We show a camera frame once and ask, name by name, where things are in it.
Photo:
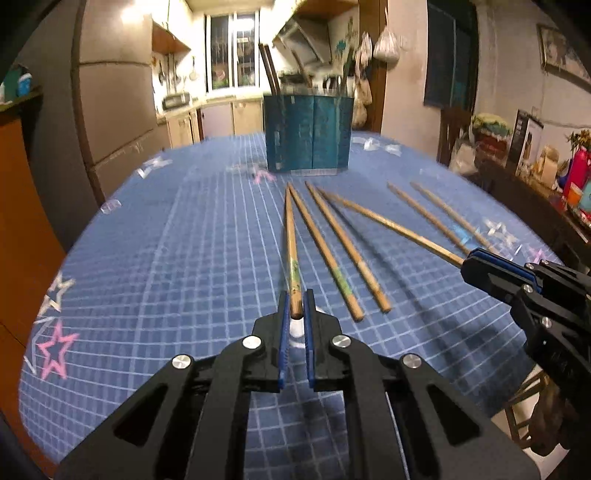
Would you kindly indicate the framed wall picture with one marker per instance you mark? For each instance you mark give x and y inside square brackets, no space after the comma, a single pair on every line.
[558,57]

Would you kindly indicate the blue utensil holder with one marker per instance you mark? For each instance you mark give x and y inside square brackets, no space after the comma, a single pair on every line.
[307,133]

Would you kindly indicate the black product box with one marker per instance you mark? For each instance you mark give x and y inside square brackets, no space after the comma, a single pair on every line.
[525,144]

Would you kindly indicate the dark wooden side table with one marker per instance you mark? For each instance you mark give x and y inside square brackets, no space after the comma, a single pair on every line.
[558,229]

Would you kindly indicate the person's right hand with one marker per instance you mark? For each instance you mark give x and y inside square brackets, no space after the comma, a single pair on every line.
[550,423]

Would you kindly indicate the light wooden chopstick green print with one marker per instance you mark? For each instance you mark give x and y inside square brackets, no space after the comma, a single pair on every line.
[296,297]

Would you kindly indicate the bronze three-door refrigerator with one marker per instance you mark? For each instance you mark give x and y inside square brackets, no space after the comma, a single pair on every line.
[97,120]

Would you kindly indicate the blue grid star tablecloth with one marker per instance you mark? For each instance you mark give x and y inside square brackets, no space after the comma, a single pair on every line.
[188,252]

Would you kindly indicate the kitchen window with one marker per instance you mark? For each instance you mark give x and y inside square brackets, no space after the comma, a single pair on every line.
[232,52]

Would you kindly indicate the wooden dining chair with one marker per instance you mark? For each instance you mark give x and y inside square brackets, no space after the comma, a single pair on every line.
[454,122]

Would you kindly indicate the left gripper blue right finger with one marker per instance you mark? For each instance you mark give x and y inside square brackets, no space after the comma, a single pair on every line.
[309,335]

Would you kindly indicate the white hanging plastic bag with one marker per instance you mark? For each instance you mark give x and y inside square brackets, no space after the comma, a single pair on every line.
[387,48]

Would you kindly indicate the green box on cabinet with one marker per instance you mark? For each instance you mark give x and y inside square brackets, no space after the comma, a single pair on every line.
[10,83]

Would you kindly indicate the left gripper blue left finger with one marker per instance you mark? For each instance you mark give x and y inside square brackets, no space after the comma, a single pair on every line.
[282,350]

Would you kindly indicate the kitchen range hood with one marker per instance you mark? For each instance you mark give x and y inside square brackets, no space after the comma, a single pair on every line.
[304,42]

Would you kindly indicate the red thermos bottle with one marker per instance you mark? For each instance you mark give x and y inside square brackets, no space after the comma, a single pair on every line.
[577,174]

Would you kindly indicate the orange wooden cabinet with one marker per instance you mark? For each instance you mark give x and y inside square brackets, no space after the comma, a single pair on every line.
[30,255]

